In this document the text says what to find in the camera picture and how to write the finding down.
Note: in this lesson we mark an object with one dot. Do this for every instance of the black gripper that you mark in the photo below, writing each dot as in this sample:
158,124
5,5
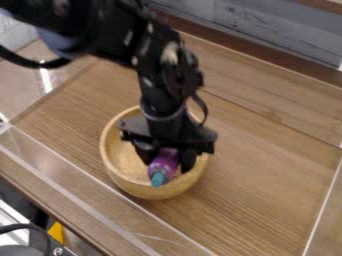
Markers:
175,131

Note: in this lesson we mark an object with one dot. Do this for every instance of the purple toy eggplant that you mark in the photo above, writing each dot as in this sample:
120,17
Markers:
163,166

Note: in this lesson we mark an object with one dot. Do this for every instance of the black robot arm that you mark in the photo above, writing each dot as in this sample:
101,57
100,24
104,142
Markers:
119,31

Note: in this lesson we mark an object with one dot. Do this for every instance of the brown wooden bowl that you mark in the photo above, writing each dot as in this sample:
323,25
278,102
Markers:
128,171

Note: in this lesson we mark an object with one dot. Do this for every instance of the yellow black device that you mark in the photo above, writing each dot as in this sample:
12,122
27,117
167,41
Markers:
55,231

